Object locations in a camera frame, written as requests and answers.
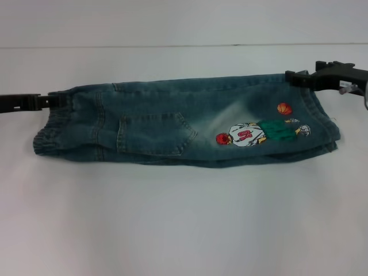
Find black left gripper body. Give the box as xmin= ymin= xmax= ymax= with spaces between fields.
xmin=0 ymin=93 xmax=21 ymax=113

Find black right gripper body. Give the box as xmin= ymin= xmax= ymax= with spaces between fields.
xmin=309 ymin=63 xmax=368 ymax=91

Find blue denim shorts with embroidery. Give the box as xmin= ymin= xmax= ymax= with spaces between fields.
xmin=33 ymin=73 xmax=342 ymax=169

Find translucent plastic clip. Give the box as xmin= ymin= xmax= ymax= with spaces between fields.
xmin=338 ymin=81 xmax=360 ymax=95

